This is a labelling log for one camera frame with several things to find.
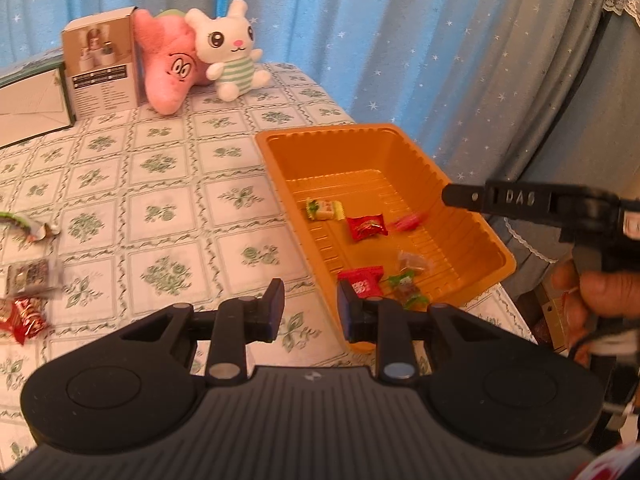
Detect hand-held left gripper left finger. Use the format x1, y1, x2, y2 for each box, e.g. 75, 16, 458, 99
120, 277, 287, 386

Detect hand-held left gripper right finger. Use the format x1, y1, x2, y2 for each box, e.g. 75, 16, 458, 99
336, 279, 496, 386

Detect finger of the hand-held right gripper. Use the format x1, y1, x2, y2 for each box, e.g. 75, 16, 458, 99
442, 179, 621, 226

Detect large red snack packet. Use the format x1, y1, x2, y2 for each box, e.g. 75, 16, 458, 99
337, 267, 385, 297

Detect brown candy green wrapper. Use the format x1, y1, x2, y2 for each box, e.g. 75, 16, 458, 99
384, 269, 432, 309

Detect red candy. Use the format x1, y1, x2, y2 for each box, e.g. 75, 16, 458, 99
391, 211, 432, 232
346, 214, 389, 242
0, 297, 49, 346

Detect brown candy clear wrapper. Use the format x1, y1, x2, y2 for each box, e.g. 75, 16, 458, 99
397, 251, 435, 276

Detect yellow green candy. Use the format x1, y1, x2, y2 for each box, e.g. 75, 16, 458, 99
306, 198, 346, 222

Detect orange plastic tray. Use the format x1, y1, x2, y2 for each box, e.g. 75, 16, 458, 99
255, 123, 517, 356

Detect clear packet dark snack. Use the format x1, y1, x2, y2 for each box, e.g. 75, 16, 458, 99
6, 259, 65, 297

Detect green white snack packet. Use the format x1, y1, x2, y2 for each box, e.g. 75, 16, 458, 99
0, 211, 62, 243

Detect person's right hand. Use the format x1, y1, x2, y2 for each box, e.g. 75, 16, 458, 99
550, 259, 640, 368

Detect grey lace-trimmed curtain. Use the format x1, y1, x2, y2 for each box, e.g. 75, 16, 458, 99
440, 0, 640, 291

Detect light wooden object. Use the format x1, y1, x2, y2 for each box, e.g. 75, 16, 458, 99
540, 285, 571, 348

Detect floral checked tablecloth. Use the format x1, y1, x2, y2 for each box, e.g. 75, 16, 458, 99
0, 62, 541, 461

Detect red white clothing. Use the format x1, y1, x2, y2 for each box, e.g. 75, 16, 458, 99
575, 440, 640, 480

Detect blue star curtain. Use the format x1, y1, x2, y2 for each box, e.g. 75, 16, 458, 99
0, 0, 616, 201

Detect pink star plush toy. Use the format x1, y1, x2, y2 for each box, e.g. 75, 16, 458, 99
132, 9, 206, 116

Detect white rabbit plush toy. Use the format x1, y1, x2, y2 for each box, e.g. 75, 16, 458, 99
184, 0, 272, 102

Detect tall printed cardboard box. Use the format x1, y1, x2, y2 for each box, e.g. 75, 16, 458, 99
61, 6, 147, 123

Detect flat white teal box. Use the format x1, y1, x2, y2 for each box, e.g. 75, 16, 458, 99
0, 55, 77, 150

